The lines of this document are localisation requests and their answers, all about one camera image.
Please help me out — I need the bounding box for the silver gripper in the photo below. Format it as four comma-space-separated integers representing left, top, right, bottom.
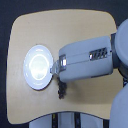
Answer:
50, 58, 66, 75

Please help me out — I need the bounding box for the dark grape bunch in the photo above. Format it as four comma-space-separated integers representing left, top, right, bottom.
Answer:
57, 78, 67, 99

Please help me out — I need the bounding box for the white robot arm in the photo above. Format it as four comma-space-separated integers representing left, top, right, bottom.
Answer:
50, 19, 128, 128

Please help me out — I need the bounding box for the white round plate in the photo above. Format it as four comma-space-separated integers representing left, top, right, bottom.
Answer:
23, 45, 53, 90

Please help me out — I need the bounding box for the white table base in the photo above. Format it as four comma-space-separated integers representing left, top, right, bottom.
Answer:
29, 112, 109, 128

